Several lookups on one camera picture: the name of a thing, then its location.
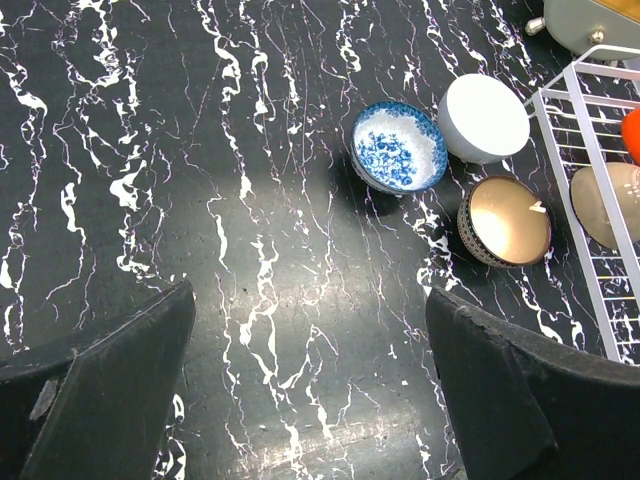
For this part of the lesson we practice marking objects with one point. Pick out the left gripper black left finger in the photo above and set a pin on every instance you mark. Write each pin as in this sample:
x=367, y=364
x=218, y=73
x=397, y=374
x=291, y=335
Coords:
x=94, y=404

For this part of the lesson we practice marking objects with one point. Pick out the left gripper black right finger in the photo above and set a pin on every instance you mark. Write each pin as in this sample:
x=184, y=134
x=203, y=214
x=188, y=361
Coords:
x=523, y=406

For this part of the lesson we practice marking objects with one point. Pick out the white wire dish rack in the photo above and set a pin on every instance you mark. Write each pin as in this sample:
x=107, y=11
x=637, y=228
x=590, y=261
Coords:
x=579, y=113

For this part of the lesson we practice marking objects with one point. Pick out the red bowl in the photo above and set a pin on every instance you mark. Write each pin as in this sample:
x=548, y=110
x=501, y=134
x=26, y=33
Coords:
x=630, y=134

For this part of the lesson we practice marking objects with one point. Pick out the round pastel drawer cabinet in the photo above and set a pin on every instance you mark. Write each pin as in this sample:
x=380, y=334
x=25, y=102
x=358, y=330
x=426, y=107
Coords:
x=579, y=25

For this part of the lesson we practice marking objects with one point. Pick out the brown bowl cream interior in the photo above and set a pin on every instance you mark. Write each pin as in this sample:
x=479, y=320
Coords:
x=503, y=224

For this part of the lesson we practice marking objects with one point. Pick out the blue white patterned bowl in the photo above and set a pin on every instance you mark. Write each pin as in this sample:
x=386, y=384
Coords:
x=397, y=149

